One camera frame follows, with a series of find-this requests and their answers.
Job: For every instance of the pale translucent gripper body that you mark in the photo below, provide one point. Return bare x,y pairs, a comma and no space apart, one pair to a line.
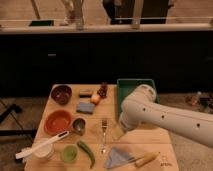
117,132

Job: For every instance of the silver metal fork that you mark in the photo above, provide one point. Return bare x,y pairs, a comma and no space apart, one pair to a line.
104,128

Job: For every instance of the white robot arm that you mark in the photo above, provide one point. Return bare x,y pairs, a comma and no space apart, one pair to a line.
139,107

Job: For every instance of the small metal cup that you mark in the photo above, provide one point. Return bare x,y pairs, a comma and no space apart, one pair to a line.
79,126

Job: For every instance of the green plastic cup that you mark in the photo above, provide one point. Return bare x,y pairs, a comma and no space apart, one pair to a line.
69,154

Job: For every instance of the white plastic cup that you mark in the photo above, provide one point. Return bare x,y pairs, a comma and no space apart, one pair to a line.
45,152

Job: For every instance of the blue folded cloth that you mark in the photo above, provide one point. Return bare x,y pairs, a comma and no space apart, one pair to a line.
117,157

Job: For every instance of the green chili pepper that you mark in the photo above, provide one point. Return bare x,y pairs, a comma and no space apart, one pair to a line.
88,151

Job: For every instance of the yellow toy fruit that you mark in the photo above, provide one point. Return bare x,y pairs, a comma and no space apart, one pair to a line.
95,99

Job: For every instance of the blue sponge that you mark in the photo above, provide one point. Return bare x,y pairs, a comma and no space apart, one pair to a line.
86,108

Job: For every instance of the green plastic tray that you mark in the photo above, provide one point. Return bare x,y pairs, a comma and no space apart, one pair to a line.
125,86

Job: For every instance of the dark rectangular block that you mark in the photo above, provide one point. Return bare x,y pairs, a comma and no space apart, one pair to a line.
85,93

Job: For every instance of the orange plastic bowl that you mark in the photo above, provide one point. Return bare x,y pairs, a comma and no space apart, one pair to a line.
57,121

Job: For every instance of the dark brown bowl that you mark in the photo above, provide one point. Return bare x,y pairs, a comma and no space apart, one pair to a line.
61,94

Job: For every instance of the green box on ledge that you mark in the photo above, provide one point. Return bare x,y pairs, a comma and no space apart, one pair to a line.
42,23

